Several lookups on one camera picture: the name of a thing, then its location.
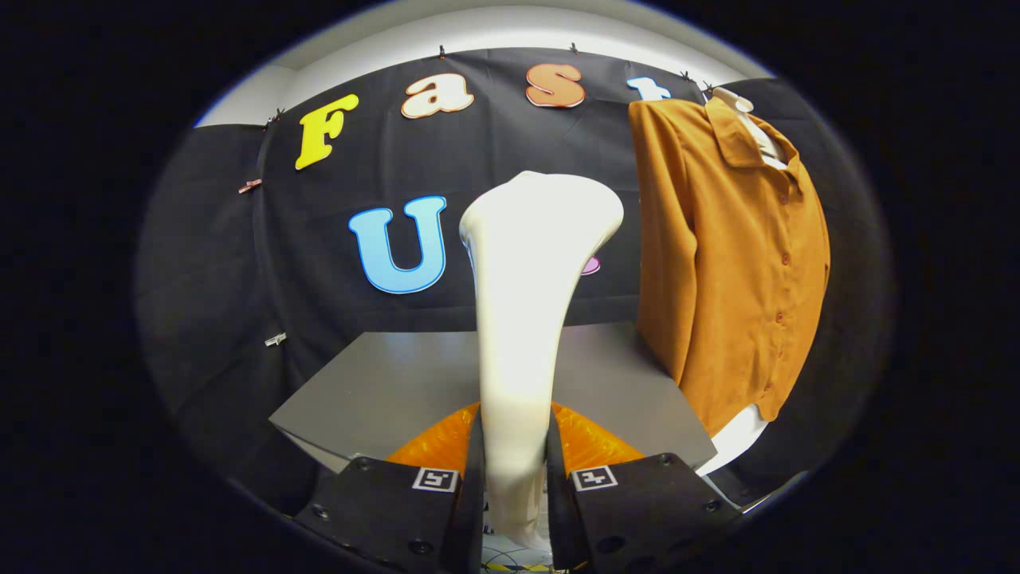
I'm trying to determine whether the white garment steamer head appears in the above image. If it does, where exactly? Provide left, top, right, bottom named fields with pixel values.
left=459, top=170, right=625, bottom=552

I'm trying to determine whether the grey cabinet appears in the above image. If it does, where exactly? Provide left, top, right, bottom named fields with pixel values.
left=269, top=320, right=718, bottom=475

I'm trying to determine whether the white clothes hanger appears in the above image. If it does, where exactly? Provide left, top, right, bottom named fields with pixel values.
left=712, top=86, right=790, bottom=172

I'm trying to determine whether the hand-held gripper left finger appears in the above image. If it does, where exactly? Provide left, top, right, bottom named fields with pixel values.
left=293, top=403, right=487, bottom=574

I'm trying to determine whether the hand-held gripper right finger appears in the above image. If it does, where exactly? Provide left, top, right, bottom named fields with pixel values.
left=544, top=403, right=742, bottom=573

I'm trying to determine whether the orange button shirt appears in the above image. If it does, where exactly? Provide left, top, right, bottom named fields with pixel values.
left=628, top=96, right=831, bottom=438

